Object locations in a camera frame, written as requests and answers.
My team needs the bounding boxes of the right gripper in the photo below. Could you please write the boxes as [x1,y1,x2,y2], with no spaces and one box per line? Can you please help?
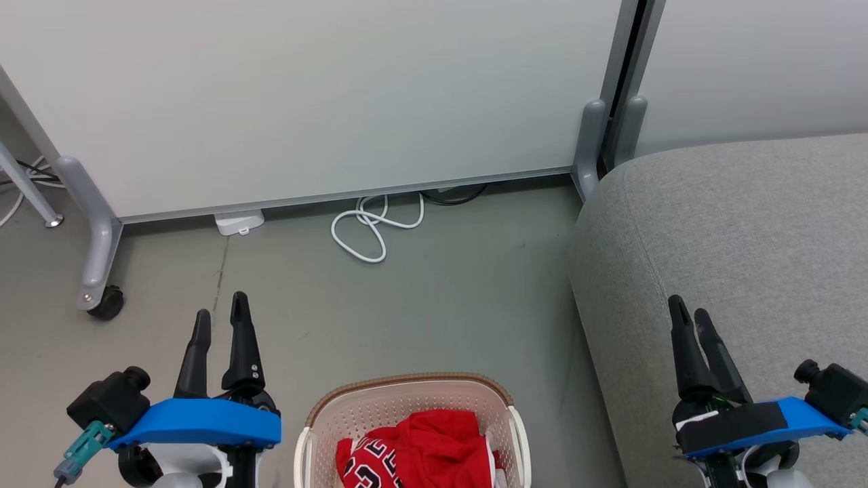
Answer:
[668,295,803,488]

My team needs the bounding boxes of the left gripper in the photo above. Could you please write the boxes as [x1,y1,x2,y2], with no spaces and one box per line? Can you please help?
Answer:
[119,292,282,488]

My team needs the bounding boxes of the red shorts with white stripe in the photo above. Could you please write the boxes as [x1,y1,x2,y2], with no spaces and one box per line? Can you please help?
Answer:
[397,409,501,488]

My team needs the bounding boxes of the grey fabric sofa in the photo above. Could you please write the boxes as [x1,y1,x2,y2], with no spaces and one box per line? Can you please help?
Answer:
[570,134,868,488]

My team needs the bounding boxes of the black caster wheel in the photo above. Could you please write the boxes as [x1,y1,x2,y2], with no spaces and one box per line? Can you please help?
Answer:
[87,285,125,321]

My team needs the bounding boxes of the white power adapter box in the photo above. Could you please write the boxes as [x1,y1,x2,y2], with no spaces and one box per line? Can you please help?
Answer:
[214,209,266,237]

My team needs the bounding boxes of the cream plastic laundry basket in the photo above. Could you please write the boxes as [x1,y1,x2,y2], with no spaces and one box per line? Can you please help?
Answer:
[294,372,532,488]

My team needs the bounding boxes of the grey partition foot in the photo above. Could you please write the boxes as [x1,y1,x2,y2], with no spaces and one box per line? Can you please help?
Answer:
[54,156,126,312]
[610,96,649,170]
[572,100,607,202]

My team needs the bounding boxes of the grey metal table leg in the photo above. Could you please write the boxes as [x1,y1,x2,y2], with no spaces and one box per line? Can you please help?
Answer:
[0,141,65,228]

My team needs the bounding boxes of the wide white partition panel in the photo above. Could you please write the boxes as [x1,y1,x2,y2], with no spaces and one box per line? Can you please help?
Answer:
[0,0,642,224]

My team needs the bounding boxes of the narrow white partition panel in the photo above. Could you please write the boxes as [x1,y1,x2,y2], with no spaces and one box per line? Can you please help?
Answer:
[614,0,868,161]

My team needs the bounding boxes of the blue left camera mount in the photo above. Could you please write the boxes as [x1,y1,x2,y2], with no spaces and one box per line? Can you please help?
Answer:
[108,398,282,452]

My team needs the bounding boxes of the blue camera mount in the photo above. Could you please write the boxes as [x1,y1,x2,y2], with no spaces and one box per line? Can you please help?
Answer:
[108,398,282,452]
[677,396,852,462]

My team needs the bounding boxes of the blue right camera mount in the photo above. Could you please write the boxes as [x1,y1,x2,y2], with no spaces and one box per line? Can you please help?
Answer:
[677,396,852,462]

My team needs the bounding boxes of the teal left camera connector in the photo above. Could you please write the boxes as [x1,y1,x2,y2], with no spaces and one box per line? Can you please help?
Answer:
[54,420,116,486]

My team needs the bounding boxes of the coiled white floor cable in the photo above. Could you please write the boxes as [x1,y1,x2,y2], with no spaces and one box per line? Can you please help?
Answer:
[331,193,426,264]

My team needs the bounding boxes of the thin black floor cable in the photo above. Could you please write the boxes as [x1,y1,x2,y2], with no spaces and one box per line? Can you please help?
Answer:
[10,158,63,188]

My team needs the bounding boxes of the thin white floor cable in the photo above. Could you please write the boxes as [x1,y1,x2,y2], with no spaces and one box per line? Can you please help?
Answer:
[0,156,65,228]

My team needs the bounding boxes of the black floor cable under partition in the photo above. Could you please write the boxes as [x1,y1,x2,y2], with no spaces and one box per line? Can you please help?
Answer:
[419,183,489,206]

